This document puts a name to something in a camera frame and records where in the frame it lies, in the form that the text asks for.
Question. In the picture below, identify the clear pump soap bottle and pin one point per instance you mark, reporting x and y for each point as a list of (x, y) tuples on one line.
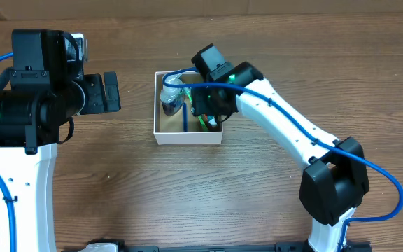
[(172, 99)]

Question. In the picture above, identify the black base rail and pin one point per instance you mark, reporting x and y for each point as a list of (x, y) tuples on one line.
[(119, 245)]

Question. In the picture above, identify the red white toothpaste tube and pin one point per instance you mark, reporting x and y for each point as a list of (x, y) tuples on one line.
[(210, 121)]

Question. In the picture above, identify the white cardboard box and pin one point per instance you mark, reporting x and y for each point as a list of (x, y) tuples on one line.
[(168, 130)]

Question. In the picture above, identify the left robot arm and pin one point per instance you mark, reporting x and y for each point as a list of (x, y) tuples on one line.
[(45, 88)]

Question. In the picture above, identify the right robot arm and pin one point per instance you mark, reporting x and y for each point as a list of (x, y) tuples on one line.
[(332, 186)]

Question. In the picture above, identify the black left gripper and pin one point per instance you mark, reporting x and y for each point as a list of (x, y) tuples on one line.
[(96, 104)]

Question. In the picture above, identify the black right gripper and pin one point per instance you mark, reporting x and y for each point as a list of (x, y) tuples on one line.
[(206, 106)]

